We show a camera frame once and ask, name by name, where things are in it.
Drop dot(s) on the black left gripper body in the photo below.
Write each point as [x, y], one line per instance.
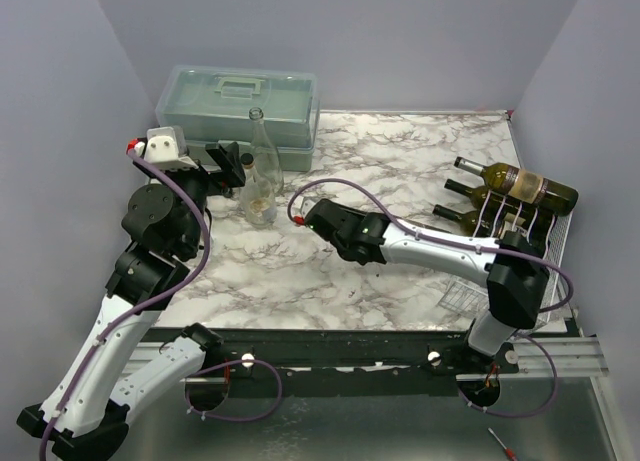
[195, 181]

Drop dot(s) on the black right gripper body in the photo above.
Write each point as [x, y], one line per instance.
[316, 219]

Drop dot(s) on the green wine bottle tan label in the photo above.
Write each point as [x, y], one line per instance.
[420, 226]

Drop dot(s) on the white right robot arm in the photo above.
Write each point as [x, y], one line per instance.
[467, 258]

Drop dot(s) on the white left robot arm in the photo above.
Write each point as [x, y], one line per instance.
[88, 415]

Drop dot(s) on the tall clear glass bottle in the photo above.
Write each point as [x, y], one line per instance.
[265, 152]

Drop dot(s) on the small clear black-capped bottle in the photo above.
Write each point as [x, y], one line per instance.
[257, 197]

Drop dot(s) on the wine bottle on rack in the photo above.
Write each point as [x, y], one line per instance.
[522, 185]
[479, 196]

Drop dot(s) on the top wine bottle on rack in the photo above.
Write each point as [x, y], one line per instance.
[522, 185]

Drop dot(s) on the translucent green storage box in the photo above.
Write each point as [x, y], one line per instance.
[213, 103]

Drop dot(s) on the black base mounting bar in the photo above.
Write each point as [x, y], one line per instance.
[339, 363]

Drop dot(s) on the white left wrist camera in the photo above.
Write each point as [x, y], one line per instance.
[164, 147]

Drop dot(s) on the white wire wine rack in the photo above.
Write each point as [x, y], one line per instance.
[518, 290]

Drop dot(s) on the red handled screwdriver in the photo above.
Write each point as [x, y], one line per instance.
[508, 452]

